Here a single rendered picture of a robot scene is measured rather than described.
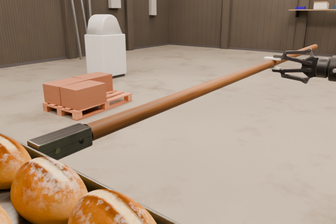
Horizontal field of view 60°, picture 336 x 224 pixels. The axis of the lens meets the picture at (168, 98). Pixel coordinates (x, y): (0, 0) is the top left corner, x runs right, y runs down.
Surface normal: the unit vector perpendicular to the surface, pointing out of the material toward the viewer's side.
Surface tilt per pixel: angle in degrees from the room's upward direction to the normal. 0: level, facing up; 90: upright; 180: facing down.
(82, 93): 90
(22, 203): 70
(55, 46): 90
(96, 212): 39
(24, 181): 52
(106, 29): 90
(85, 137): 90
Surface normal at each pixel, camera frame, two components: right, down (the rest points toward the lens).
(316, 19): -0.59, 0.22
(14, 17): 0.81, 0.16
